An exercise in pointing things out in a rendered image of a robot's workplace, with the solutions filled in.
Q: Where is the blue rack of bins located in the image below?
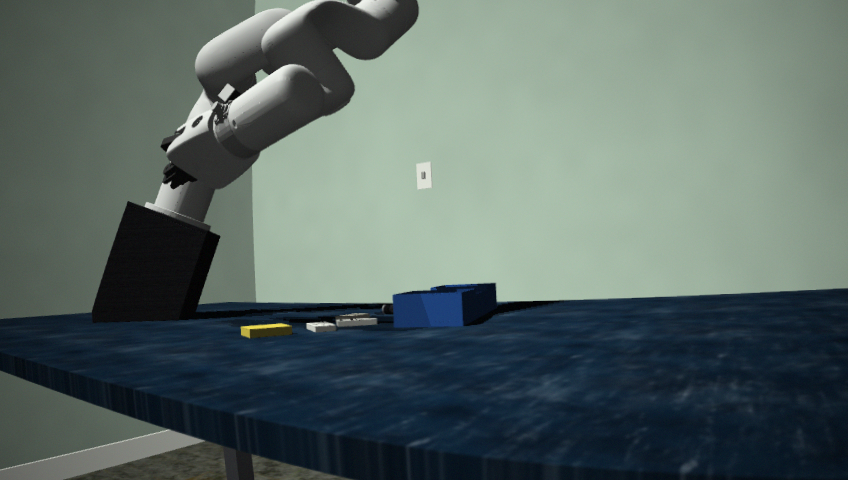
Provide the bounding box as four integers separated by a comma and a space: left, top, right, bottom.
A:
393, 283, 497, 328

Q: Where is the yellow sticky note pad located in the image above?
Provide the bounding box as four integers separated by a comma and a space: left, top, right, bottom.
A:
241, 324, 292, 338

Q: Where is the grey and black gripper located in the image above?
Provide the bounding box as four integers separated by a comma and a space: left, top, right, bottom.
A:
161, 110, 260, 189

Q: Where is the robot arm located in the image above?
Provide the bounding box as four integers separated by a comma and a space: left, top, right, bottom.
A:
145, 0, 419, 231

